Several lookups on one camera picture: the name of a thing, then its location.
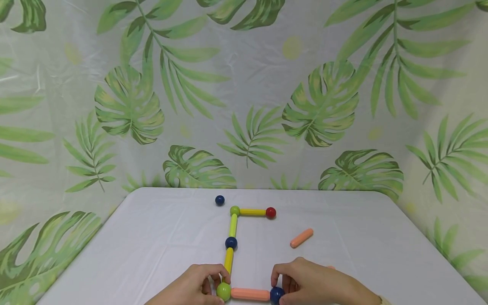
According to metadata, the orange rod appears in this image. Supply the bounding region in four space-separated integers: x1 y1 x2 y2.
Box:
230 288 271 302
290 228 314 249

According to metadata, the large green ball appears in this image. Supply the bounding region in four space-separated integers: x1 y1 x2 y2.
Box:
216 282 232 302

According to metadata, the person's left hand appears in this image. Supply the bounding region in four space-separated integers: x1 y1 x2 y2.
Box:
145 263 232 305

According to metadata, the person's right hand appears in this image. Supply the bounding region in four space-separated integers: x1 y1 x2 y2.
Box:
271 257 383 305

